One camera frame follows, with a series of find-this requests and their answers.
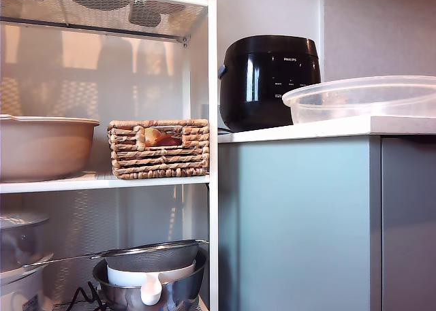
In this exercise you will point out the grey-blue kitchen cabinet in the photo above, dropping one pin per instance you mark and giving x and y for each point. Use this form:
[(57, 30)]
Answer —
[(299, 222)]

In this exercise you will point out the dark rounded rectangular container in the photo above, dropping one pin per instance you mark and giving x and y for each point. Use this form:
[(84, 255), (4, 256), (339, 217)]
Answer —
[(145, 15)]

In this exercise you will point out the clear plastic microwave lid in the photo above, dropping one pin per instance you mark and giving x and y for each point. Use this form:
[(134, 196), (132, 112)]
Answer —
[(357, 103)]

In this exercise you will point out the white stone countertop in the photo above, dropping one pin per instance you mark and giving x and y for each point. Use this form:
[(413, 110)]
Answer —
[(306, 129)]

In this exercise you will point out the white plastic scoop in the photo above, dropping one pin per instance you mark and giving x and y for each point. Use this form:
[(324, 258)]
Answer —
[(150, 290)]

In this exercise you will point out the metal mesh strainer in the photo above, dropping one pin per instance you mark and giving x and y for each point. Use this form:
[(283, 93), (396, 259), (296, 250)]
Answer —
[(153, 256)]

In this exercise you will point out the black Philips rice cooker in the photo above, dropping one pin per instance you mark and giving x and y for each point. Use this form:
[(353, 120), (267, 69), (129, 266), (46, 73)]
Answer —
[(252, 86)]

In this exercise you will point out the white ceramic bowl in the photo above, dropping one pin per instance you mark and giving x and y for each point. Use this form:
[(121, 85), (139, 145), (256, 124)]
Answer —
[(122, 277)]

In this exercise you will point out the stainless steel mixing bowl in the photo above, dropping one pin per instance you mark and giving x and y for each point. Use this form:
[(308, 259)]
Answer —
[(177, 294)]

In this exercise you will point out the woven wicker basket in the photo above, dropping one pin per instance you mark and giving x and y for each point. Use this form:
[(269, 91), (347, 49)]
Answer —
[(160, 161)]

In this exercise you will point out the white metal shelf unit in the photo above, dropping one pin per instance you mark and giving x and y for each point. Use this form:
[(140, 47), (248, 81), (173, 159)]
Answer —
[(213, 154)]

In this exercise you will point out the yellow onion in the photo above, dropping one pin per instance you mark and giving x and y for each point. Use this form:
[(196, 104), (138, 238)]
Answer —
[(152, 135)]

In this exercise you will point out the red apple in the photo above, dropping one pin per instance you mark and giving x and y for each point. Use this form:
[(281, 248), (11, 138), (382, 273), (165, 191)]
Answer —
[(170, 141)]

